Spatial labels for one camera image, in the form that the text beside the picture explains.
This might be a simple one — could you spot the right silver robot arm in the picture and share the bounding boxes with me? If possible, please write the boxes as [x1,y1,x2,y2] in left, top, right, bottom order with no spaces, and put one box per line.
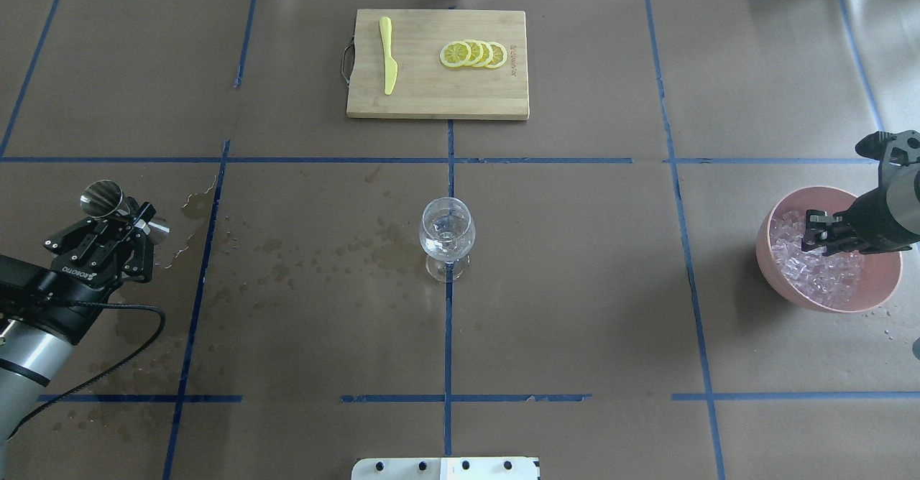
[801,171,919,257]

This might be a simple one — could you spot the clear ice cubes pile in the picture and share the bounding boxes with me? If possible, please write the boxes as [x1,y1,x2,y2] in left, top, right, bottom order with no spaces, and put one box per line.
[769,211,865,308]

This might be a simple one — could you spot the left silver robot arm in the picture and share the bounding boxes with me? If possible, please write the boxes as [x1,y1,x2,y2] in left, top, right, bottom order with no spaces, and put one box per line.
[1,198,159,440]

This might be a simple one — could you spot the left black camera cable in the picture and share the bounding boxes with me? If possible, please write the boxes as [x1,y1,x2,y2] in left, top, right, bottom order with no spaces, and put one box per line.
[7,300,167,423]

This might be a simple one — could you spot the yellow lemon slices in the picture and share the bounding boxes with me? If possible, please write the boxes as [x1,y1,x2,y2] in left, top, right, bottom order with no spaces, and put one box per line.
[439,39,510,70]

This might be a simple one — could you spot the yellow plastic knife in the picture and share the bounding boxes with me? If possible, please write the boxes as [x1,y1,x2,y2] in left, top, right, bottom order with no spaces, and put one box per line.
[379,17,400,95]

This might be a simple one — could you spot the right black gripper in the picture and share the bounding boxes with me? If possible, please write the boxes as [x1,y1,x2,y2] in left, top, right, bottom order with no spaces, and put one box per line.
[801,178,919,257]

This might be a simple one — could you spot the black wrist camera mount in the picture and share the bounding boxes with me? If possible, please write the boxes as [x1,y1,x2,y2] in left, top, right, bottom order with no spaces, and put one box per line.
[855,130,919,188]

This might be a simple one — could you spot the steel jigger cup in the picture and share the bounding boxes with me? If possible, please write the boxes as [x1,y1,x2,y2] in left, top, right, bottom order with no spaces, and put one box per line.
[79,180,170,245]

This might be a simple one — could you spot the clear wine glass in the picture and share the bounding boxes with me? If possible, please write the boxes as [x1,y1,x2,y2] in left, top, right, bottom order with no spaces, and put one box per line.
[418,196,476,283]

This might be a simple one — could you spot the bamboo cutting board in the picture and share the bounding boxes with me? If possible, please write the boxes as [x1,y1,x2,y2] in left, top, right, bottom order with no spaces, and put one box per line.
[347,9,531,121]

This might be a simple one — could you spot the pink ribbed bowl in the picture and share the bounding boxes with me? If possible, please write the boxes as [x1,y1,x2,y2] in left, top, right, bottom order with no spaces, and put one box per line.
[755,186,903,313]

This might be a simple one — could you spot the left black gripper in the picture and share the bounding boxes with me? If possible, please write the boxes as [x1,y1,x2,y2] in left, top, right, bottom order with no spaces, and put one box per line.
[1,202,157,343]

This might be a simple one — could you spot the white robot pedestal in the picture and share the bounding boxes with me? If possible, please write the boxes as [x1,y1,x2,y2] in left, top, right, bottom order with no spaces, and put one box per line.
[351,456,541,479]

